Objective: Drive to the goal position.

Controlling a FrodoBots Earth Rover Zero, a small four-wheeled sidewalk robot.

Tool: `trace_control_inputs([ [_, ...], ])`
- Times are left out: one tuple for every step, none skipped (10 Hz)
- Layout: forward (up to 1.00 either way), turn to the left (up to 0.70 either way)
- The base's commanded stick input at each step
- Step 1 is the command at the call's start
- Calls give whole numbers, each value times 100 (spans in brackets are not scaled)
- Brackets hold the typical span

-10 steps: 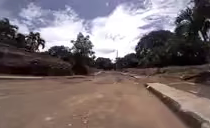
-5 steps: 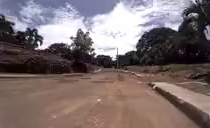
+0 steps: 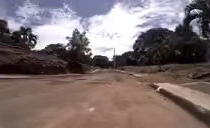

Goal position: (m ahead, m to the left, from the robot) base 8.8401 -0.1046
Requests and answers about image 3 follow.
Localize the pole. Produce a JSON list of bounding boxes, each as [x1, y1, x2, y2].
[[112, 47, 116, 70]]

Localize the pale kerb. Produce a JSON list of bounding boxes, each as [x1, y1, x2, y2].
[[0, 72, 85, 81]]

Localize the pale concrete pavement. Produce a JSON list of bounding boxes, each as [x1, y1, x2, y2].
[[149, 81, 210, 128]]

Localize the dry dirt verge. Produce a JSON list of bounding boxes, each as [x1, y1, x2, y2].
[[116, 62, 210, 85]]

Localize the group of trees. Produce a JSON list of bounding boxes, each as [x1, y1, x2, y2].
[[0, 11, 39, 52]]

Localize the reddish dirt road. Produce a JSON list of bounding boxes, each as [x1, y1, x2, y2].
[[0, 69, 210, 128]]

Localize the earth embankment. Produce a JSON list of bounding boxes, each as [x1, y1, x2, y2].
[[0, 41, 91, 75]]

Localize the row of trees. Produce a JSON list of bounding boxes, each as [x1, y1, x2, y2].
[[114, 25, 210, 67]]

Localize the palm tree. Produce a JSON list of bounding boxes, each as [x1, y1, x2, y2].
[[184, 0, 210, 40]]

